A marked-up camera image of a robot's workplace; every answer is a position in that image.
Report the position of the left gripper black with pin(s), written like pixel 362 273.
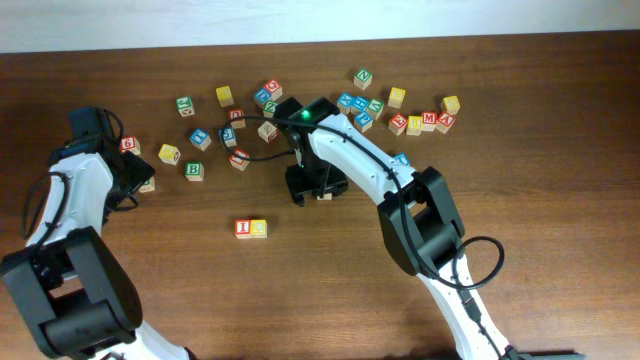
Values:
pixel 139 171

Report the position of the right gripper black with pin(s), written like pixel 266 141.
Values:
pixel 298 183

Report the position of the yellow C block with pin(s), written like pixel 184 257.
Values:
pixel 258 228

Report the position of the red I block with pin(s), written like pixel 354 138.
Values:
pixel 242 228

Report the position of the green R block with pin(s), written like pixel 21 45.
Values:
pixel 325 197

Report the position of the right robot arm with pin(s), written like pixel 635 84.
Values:
pixel 421 226

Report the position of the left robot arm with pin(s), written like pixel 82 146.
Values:
pixel 75 298

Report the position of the red 6 block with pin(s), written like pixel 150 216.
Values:
pixel 130 144

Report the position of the plain face red-edged block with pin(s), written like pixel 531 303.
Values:
pixel 268 131

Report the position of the red Y block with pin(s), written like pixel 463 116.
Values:
pixel 239 159

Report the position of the blue P block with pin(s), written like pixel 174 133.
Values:
pixel 363 121

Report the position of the green B block left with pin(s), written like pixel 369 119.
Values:
pixel 147 186

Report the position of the green b block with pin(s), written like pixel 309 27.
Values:
pixel 194 171
pixel 147 186

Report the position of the green Z block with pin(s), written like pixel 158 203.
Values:
pixel 269 108

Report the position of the blue X block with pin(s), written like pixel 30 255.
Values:
pixel 344 103

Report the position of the blue H block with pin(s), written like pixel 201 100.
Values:
pixel 358 105

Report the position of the blue 5 block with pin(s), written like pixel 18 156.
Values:
pixel 227 137

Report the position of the red Q block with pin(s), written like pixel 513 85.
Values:
pixel 274 89

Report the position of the blue T block right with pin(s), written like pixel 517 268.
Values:
pixel 402 159

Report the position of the blue t block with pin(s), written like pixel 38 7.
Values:
pixel 200 139
pixel 402 159

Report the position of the green J block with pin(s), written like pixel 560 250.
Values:
pixel 185 106

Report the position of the blue D block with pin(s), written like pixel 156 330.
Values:
pixel 261 97

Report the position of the green V block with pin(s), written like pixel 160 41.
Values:
pixel 375 108

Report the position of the red U block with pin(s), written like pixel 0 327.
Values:
pixel 237 118

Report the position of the red E block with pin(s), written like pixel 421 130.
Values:
pixel 397 124

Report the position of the blue T block left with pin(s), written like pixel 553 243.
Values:
pixel 200 139

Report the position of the green N block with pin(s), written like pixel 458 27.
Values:
pixel 362 78

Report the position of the yellow B block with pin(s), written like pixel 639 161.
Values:
pixel 414 125

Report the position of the yellow block top left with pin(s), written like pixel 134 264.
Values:
pixel 224 96

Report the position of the yellow block top right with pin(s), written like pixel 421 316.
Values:
pixel 396 97

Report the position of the red M block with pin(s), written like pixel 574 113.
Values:
pixel 429 121

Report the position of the red A block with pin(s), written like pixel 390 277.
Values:
pixel 444 122

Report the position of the yellow block far right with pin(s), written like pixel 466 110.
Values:
pixel 450 105

